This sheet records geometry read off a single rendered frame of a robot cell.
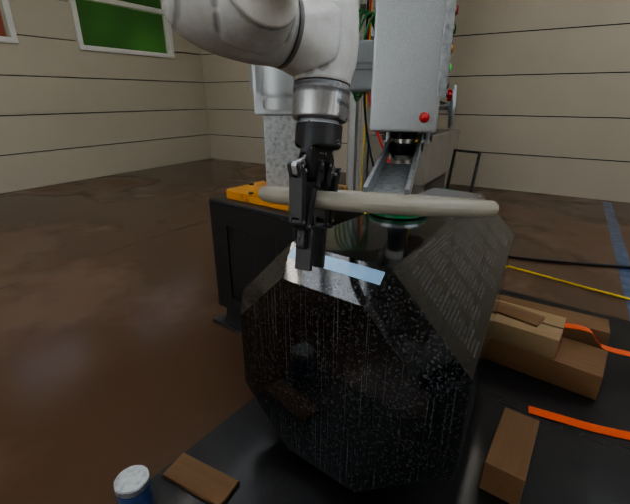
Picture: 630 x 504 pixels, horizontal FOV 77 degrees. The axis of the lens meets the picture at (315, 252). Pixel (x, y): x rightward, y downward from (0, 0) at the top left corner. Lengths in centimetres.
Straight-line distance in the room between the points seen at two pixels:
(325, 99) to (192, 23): 20
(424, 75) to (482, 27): 495
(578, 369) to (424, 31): 151
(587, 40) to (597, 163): 146
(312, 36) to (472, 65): 571
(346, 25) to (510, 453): 137
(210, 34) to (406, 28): 92
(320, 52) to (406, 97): 79
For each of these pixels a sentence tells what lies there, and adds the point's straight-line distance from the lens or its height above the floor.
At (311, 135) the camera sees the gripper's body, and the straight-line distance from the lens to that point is 63.
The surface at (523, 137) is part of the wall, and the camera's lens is 618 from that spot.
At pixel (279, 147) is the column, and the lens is 200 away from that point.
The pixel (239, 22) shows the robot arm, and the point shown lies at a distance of 55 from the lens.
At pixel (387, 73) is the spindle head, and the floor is 130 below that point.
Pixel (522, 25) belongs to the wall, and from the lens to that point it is 624.
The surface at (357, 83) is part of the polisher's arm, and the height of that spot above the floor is 129.
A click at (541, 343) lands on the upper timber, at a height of 20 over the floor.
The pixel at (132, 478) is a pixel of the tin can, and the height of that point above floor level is 15.
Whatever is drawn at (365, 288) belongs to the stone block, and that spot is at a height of 77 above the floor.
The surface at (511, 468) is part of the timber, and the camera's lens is 156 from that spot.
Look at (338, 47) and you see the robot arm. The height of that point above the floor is 130.
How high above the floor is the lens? 123
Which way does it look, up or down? 22 degrees down
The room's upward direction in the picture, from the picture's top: straight up
